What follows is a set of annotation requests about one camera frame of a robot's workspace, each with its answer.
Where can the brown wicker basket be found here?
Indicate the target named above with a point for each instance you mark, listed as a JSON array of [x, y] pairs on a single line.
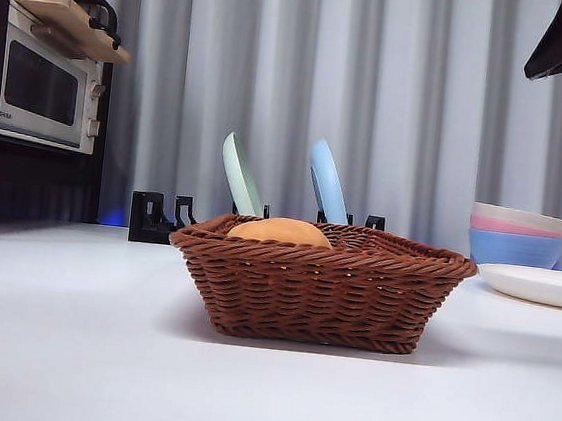
[[312, 294]]

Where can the pale green plate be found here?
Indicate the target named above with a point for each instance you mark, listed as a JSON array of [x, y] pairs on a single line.
[[241, 181]]

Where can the pale blue plate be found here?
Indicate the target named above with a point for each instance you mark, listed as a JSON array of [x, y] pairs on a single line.
[[329, 185]]

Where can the brown potato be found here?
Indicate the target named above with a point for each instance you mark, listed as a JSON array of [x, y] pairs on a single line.
[[279, 230]]

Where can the cream bowl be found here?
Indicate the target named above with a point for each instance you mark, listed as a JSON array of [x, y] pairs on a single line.
[[517, 215]]

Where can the white toaster oven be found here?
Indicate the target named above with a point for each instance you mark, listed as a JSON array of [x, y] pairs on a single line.
[[38, 84]]

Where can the white flat plate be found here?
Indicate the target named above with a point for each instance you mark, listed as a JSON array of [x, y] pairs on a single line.
[[539, 285]]

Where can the grey curtain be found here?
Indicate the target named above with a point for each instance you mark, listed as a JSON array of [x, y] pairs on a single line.
[[425, 85]]

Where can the black dish rack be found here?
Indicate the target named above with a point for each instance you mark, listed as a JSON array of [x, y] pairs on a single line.
[[151, 222]]

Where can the pink bowl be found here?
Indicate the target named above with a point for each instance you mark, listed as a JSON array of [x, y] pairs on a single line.
[[491, 224]]

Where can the wooden cutting board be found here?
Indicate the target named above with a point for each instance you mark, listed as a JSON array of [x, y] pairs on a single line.
[[69, 22]]

